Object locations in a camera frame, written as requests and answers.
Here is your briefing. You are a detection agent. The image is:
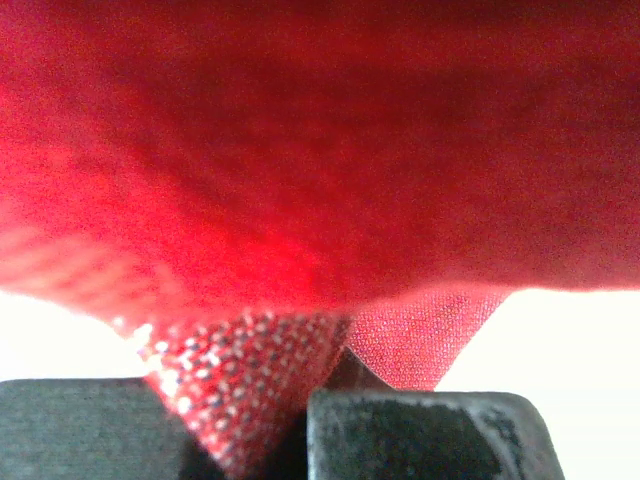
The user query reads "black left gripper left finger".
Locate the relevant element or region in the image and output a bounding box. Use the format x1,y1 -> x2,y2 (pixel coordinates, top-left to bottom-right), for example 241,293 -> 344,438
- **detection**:
1,379 -> 224,480

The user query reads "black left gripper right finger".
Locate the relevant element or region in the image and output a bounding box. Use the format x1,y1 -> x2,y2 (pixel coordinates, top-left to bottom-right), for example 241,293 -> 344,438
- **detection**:
306,349 -> 565,480

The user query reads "red printed pillowcase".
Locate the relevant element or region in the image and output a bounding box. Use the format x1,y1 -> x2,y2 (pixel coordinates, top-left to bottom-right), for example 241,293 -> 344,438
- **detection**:
1,1 -> 639,479

